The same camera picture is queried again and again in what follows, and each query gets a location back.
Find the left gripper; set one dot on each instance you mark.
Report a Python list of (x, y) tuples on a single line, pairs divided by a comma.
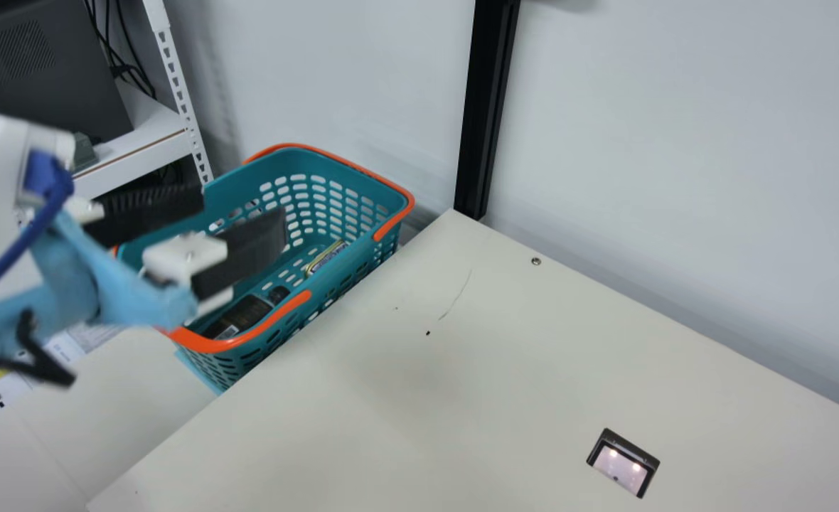
[(71, 284)]

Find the dark coffee bottle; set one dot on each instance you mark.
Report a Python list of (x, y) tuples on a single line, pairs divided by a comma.
[(245, 314)]

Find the rectangular tin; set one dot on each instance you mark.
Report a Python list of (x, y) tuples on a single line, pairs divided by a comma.
[(326, 259)]

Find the teal shopping basket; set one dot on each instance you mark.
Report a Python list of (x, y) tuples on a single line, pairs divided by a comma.
[(362, 213)]

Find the white shelf rack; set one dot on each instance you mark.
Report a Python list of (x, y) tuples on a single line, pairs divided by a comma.
[(156, 135)]

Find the dark grey computer case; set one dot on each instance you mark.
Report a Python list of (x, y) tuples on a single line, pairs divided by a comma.
[(43, 64)]

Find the small square scanner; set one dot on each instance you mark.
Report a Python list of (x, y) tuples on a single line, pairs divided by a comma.
[(622, 464)]

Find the black post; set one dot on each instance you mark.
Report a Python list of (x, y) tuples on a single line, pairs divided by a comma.
[(483, 107)]

